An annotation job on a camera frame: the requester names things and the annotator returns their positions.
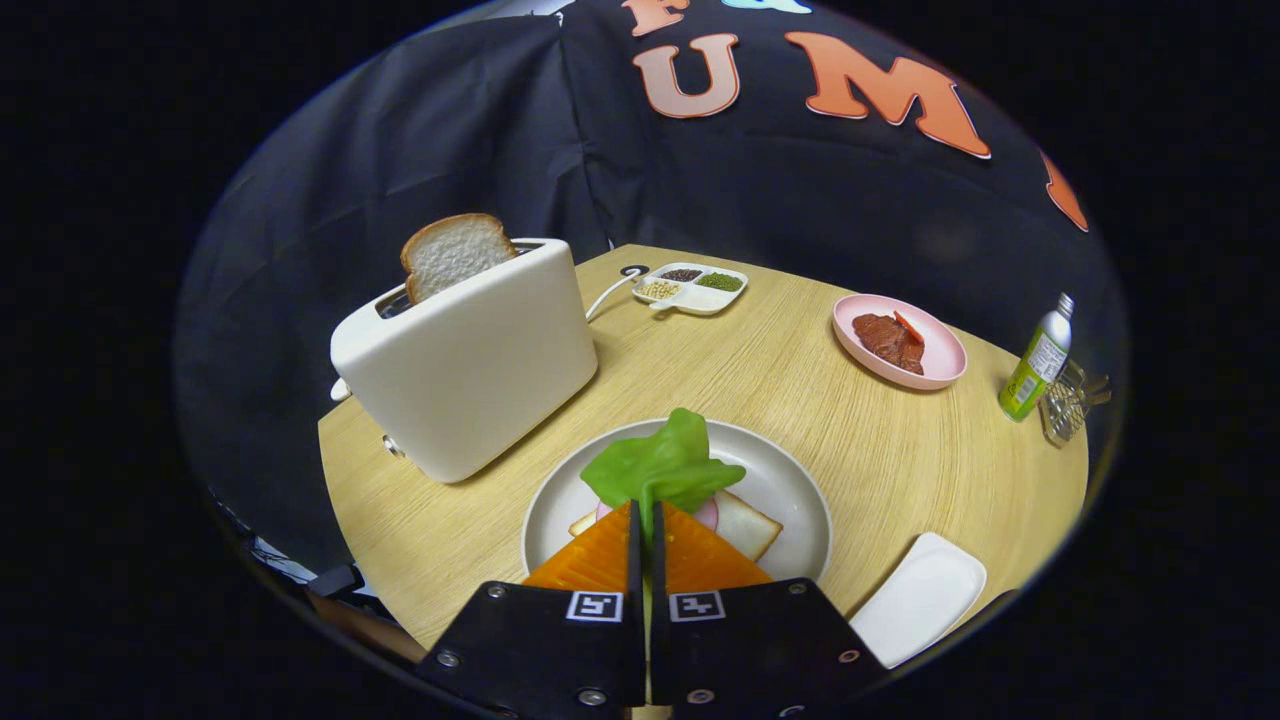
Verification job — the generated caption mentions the black backdrop cloth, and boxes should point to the black backdrop cloth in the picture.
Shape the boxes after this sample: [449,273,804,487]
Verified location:
[170,0,1131,571]

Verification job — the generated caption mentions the clear glass holder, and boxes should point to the clear glass holder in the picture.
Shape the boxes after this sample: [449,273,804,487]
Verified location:
[1038,360,1113,446]

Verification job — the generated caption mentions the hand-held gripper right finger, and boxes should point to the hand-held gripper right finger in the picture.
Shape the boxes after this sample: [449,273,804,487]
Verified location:
[650,502,891,719]

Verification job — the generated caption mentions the white bread slice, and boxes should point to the white bread slice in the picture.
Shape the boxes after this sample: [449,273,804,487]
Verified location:
[568,490,784,563]

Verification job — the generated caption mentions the white toaster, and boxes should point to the white toaster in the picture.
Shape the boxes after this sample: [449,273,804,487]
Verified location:
[330,238,599,485]

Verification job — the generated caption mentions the toasted bread slice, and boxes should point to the toasted bread slice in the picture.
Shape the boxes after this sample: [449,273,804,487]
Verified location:
[401,213,518,305]

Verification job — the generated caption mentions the rectangular white plate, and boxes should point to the rectangular white plate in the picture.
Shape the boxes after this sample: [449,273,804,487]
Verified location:
[848,532,988,669]

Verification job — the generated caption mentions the brown meat pieces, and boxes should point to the brown meat pieces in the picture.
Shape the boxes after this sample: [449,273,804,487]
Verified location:
[852,312,926,376]

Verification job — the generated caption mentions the white divided dish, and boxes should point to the white divided dish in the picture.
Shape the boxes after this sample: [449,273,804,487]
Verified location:
[633,262,749,317]

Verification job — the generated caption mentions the pink plate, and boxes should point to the pink plate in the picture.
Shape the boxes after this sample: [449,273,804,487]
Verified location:
[832,293,968,391]

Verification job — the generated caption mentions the green label bottle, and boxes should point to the green label bottle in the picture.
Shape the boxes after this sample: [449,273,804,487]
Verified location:
[998,292,1076,422]

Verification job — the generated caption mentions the white toaster cable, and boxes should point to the white toaster cable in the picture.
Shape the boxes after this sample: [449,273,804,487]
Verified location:
[585,265,651,321]

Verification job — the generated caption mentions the green lettuce leaf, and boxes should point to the green lettuce leaf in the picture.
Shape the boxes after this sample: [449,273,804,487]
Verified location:
[580,407,747,541]

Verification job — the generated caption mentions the round white plate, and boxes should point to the round white plate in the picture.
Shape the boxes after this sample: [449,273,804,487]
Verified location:
[521,418,833,586]

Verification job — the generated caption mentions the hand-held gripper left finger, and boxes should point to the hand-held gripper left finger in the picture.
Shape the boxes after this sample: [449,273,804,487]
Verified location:
[415,500,647,716]

